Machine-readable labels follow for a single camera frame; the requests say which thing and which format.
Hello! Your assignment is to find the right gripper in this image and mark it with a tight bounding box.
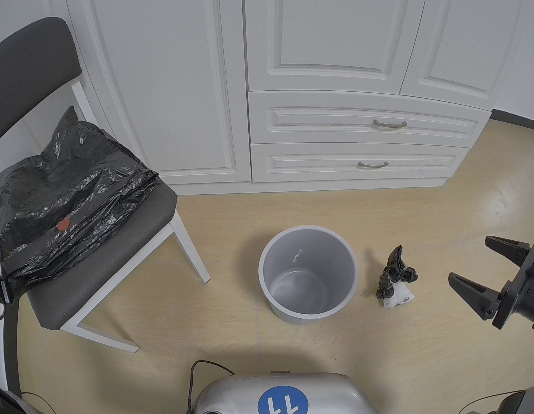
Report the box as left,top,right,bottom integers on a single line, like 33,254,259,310
448,232,534,331

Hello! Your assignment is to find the black plastic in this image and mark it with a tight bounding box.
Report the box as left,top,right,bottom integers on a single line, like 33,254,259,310
376,245,419,301

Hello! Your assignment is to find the black plastic bag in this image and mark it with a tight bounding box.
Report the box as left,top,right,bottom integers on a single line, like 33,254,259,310
0,106,161,294

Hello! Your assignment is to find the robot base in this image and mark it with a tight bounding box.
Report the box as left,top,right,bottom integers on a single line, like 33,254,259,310
194,373,377,414

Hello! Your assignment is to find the white trash bin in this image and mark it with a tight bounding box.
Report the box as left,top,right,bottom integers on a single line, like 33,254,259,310
258,226,359,324

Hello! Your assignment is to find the grey white chair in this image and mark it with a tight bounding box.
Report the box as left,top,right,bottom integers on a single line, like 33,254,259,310
0,17,212,353

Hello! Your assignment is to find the white wardrobe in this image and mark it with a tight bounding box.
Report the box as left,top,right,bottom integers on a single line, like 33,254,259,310
39,0,534,196

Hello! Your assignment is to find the black cable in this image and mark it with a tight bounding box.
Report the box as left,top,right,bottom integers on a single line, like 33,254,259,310
187,360,235,412

